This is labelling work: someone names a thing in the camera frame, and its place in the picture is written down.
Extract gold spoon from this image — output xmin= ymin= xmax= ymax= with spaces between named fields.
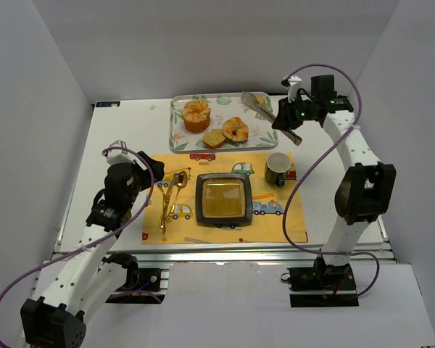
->
xmin=160 ymin=170 xmax=189 ymax=234

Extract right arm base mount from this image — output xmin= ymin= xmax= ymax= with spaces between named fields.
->
xmin=280 ymin=267 xmax=359 ymax=308

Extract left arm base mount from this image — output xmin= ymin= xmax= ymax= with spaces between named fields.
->
xmin=101 ymin=252 xmax=166 ymax=305

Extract small round muffin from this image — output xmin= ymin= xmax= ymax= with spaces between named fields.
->
xmin=254 ymin=95 xmax=266 ymax=106

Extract metal tongs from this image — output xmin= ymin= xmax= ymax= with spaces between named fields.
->
xmin=241 ymin=91 xmax=302 ymax=146

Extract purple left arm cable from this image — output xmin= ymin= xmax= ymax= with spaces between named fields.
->
xmin=0 ymin=146 xmax=157 ymax=347

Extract yellow car print placemat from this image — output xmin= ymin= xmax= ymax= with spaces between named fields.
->
xmin=142 ymin=152 xmax=308 ymax=244

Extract black square plate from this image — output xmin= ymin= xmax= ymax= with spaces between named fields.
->
xmin=195 ymin=173 xmax=253 ymax=228

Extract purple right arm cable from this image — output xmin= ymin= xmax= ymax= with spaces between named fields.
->
xmin=281 ymin=64 xmax=381 ymax=302

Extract gold fork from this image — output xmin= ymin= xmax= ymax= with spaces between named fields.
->
xmin=160 ymin=173 xmax=179 ymax=225

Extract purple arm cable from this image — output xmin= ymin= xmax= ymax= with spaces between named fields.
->
xmin=0 ymin=146 xmax=157 ymax=347
xmin=281 ymin=64 xmax=381 ymax=302

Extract jam bread ring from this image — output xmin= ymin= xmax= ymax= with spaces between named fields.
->
xmin=222 ymin=116 xmax=249 ymax=143

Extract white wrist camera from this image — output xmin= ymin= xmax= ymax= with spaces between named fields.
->
xmin=101 ymin=140 xmax=137 ymax=165
xmin=281 ymin=74 xmax=302 ymax=103

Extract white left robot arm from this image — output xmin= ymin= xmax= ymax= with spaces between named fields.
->
xmin=20 ymin=146 xmax=165 ymax=347

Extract orange bundt cake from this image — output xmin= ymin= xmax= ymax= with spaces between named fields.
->
xmin=182 ymin=100 xmax=211 ymax=133

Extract dark green mug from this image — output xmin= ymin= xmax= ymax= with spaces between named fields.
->
xmin=265 ymin=152 xmax=291 ymax=188

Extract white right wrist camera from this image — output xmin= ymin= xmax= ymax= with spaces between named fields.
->
xmin=281 ymin=74 xmax=302 ymax=103

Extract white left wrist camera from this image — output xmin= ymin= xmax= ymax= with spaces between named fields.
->
xmin=101 ymin=140 xmax=137 ymax=165

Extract seeded bread slice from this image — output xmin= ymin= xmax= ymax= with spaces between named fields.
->
xmin=202 ymin=129 xmax=226 ymax=149

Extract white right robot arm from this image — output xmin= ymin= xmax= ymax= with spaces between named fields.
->
xmin=272 ymin=75 xmax=397 ymax=279

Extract leaf patterned white tray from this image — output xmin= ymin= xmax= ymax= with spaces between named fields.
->
xmin=168 ymin=93 xmax=279 ymax=153

